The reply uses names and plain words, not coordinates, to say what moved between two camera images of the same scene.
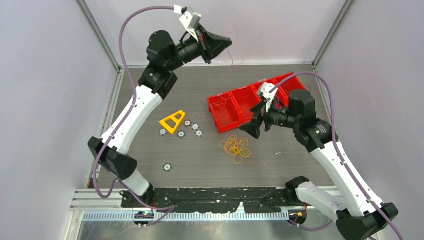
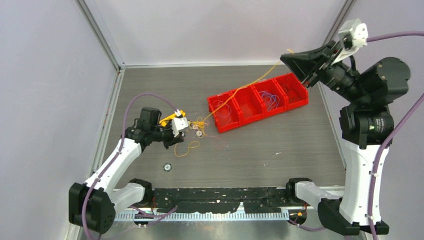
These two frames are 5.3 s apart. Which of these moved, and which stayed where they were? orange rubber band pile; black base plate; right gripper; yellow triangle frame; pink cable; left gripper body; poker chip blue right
Moved: orange rubber band pile; right gripper; left gripper body; pink cable
Stayed: yellow triangle frame; poker chip blue right; black base plate
